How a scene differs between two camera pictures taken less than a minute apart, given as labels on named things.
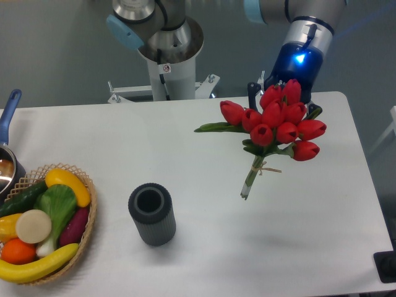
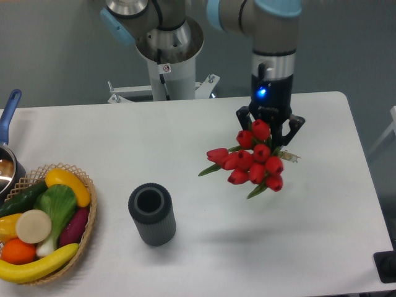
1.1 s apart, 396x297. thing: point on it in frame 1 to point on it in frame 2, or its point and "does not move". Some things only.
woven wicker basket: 36,176 does not move
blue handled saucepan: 12,174 does not move
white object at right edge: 391,127 does not move
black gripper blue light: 299,61 to 271,100
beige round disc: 33,226 does not move
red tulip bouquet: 276,126 to 255,159
